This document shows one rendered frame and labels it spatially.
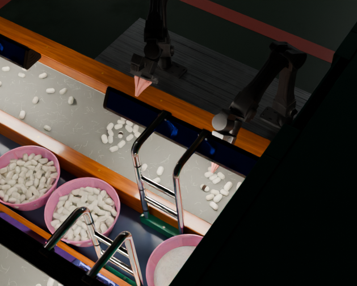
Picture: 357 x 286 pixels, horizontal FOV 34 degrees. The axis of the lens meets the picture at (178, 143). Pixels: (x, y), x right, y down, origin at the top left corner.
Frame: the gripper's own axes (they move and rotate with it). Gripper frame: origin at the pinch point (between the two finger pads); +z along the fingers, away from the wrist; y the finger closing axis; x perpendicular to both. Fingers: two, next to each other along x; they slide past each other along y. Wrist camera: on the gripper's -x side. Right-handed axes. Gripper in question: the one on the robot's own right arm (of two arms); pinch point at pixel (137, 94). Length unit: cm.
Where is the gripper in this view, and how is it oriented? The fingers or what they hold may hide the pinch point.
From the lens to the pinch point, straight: 227.1
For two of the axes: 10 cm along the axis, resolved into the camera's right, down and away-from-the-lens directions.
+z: -3.9, 9.1, 1.3
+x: 4.0, 0.4, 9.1
